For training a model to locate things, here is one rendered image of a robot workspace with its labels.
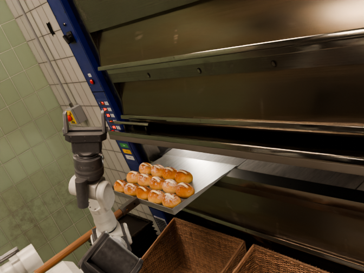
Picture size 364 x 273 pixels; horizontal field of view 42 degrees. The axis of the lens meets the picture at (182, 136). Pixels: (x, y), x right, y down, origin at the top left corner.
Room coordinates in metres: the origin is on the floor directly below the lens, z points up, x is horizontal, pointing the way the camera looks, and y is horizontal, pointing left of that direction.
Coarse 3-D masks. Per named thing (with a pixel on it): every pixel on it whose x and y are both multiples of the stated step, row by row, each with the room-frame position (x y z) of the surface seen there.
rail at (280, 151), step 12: (108, 132) 2.21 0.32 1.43; (120, 132) 2.10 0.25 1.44; (132, 132) 2.03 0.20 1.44; (192, 144) 1.61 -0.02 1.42; (204, 144) 1.55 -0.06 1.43; (216, 144) 1.49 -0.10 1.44; (228, 144) 1.44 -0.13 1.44; (240, 144) 1.40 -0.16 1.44; (288, 156) 1.21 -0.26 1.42; (300, 156) 1.17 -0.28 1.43; (312, 156) 1.13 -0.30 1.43; (324, 156) 1.10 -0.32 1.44; (336, 156) 1.07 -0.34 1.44; (348, 156) 1.04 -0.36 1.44
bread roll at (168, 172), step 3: (165, 168) 1.97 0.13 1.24; (168, 168) 1.96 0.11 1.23; (171, 168) 1.95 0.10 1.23; (174, 168) 1.96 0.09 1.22; (162, 171) 1.98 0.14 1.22; (165, 171) 1.96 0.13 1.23; (168, 171) 1.94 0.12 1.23; (171, 171) 1.94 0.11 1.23; (174, 171) 1.93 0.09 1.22; (162, 174) 1.97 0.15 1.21; (165, 174) 1.95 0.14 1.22; (168, 174) 1.93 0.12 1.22; (171, 174) 1.93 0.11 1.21; (174, 174) 1.93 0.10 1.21; (165, 177) 1.95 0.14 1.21; (168, 177) 1.93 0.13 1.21; (171, 177) 1.93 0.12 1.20; (174, 177) 1.92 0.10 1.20
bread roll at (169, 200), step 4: (164, 196) 1.71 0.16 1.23; (168, 196) 1.69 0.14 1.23; (172, 196) 1.69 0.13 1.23; (176, 196) 1.69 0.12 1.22; (164, 200) 1.70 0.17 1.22; (168, 200) 1.68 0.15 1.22; (172, 200) 1.67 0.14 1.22; (176, 200) 1.67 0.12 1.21; (180, 200) 1.68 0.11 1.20; (164, 204) 1.69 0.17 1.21; (168, 204) 1.67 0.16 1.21; (172, 204) 1.66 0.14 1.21; (176, 204) 1.66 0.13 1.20; (172, 208) 1.67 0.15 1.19
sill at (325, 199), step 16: (224, 176) 1.77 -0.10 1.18; (240, 176) 1.71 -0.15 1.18; (256, 176) 1.65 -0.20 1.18; (272, 176) 1.60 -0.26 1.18; (272, 192) 1.55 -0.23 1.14; (288, 192) 1.47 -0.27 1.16; (304, 192) 1.40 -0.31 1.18; (320, 192) 1.36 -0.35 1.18; (336, 192) 1.32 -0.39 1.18; (352, 192) 1.28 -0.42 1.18; (352, 208) 1.25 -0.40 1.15
